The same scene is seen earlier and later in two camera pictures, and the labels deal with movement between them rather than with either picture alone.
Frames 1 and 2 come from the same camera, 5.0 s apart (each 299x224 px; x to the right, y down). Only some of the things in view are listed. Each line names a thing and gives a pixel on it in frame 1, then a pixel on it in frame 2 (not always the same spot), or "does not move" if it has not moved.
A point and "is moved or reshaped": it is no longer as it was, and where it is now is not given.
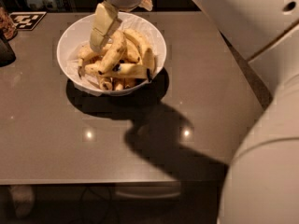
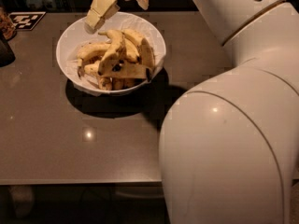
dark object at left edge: x=7 y=53 does not move
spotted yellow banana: x=115 y=51 is moved or reshaped
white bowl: x=78 y=35 does not move
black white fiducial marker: x=26 y=21 does not move
